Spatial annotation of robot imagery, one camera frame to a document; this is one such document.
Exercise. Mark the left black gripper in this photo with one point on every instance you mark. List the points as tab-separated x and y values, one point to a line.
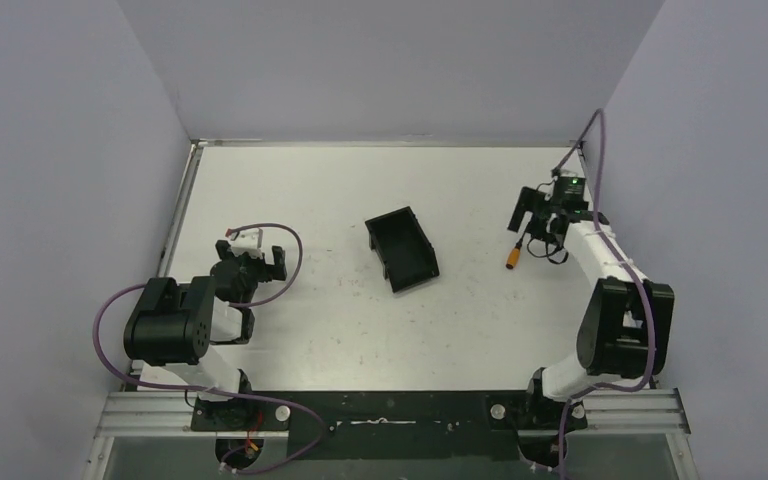
251	260

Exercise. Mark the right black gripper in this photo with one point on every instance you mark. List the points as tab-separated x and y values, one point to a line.
530	203

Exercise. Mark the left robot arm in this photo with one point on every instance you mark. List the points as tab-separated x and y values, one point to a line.
177	327

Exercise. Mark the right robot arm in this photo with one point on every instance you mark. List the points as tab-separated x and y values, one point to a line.
624	332

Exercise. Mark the black plastic bin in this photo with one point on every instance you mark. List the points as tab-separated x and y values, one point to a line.
407	256

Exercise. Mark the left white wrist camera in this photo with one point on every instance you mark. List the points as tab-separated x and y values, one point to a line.
245	242

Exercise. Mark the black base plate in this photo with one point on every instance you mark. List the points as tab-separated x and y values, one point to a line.
500	425

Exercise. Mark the aluminium frame rail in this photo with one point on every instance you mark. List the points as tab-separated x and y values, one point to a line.
167	414

